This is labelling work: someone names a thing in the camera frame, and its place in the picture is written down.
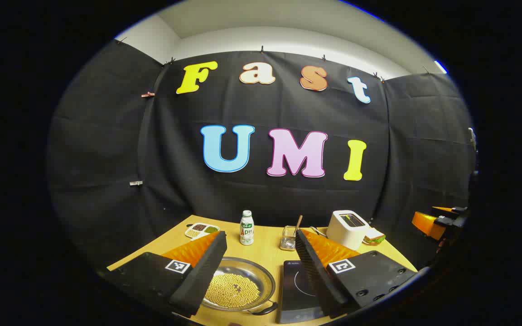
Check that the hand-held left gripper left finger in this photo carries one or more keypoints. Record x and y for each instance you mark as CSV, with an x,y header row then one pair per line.
x,y
202,276

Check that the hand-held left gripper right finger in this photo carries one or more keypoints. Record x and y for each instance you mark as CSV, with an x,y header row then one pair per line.
x,y
315,276

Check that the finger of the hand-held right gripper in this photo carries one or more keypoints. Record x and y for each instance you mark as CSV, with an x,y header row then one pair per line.
x,y
426,225
447,210

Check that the black induction cooktop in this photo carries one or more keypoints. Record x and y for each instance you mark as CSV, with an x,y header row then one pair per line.
x,y
299,294

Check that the pile of yellow soybeans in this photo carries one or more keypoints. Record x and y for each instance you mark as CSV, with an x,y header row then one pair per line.
x,y
234,292

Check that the white divided plate of beans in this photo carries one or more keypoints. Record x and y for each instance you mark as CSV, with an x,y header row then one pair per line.
x,y
202,230

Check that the white toaster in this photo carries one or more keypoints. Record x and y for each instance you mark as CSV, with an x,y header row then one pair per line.
x,y
345,233

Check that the sandwich with lettuce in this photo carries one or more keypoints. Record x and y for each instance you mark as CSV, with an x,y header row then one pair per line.
x,y
374,235

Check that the small white sandwich plate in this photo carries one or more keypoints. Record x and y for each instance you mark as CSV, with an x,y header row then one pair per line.
x,y
370,243

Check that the white milk bottle green label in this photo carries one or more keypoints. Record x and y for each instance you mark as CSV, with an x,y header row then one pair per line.
x,y
247,231

